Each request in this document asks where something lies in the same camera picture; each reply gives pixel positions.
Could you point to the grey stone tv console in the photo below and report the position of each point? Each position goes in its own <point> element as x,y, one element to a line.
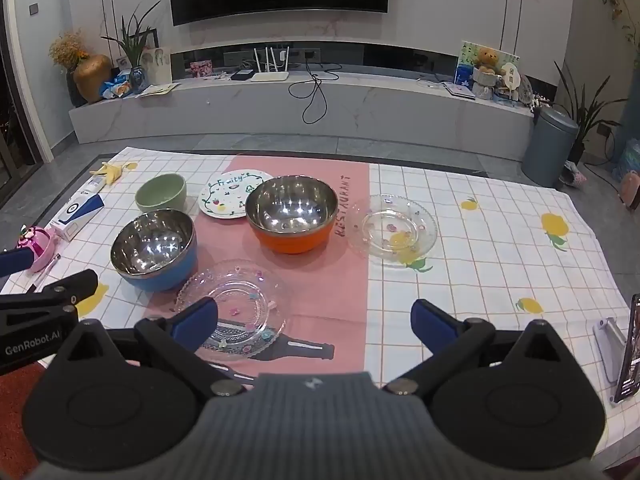
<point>380,110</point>

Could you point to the white fruit-print plate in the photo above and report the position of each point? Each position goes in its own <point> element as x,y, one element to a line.
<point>222,200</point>

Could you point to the blue steel bowl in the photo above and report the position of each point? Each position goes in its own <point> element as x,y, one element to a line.
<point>150,247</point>

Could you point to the white router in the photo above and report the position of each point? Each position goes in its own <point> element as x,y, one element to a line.
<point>270,77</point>

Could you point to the red rug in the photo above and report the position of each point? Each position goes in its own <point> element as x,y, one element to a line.
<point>20,395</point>

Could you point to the blue and white box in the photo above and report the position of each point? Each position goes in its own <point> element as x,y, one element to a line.
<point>75,215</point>

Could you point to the sheets of paper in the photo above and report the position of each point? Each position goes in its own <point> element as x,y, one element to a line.
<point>157,90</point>

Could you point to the pink placemat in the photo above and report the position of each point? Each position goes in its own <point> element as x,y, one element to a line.
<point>325,285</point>

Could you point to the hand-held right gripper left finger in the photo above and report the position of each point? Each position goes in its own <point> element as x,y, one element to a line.
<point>196,317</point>

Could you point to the dark glass door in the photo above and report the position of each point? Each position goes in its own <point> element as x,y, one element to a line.
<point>15,125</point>

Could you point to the pink toy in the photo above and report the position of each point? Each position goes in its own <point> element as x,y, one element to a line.
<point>34,250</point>

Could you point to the white tube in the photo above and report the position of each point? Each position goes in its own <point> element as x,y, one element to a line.
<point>95,186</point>

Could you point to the green plant in blue vase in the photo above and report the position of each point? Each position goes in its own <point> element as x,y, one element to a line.
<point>136,77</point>

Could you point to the blue plastic bag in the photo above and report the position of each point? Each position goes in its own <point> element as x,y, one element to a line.
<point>629,160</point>

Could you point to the orange steel bowl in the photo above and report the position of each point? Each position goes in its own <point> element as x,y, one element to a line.
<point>290,210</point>

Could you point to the framed drawing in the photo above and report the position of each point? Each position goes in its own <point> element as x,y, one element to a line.
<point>160,62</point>

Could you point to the pink card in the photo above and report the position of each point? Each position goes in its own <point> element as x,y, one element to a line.
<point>201,69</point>

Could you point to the white checkered lemon tablecloth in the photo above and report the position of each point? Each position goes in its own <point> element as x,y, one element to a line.
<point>500,270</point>

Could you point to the clear glass plate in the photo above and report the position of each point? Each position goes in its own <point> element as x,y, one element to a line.
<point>235,285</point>
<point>390,230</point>

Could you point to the banana peel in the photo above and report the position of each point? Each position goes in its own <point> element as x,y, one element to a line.
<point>111,172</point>

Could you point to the colourful picture board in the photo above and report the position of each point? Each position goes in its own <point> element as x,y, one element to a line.
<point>465,60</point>

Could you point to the dried flowers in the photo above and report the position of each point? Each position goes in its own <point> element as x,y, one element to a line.
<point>67,50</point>

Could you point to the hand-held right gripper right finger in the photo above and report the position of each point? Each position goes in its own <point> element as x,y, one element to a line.
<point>431,317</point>

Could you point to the green ceramic bowl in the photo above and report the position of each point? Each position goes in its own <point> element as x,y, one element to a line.
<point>160,192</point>

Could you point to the blue snack packets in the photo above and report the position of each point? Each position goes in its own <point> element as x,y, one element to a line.
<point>117,87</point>

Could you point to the green potted floor plant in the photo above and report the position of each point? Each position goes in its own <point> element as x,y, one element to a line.
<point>585,110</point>

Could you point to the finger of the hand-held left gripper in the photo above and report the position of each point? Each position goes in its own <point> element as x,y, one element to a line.
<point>75,285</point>
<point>15,262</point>

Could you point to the pen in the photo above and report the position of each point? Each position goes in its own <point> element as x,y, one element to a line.
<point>47,270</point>

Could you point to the white phone stand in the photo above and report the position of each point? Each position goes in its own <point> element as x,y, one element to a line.
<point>607,345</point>

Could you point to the gold vase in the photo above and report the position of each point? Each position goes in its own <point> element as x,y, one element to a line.
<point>92,80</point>

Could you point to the teddy bear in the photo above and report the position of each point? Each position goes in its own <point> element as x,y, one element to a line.
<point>486,62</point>

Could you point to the small black box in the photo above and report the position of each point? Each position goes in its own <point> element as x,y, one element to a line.
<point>242,75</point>

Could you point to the pink object on floor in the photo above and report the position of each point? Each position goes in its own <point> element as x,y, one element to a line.
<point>631,187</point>

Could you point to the grey trash can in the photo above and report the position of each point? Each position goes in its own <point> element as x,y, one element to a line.
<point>547,147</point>

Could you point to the black phone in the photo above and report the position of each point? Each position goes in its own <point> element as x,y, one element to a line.
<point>631,350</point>

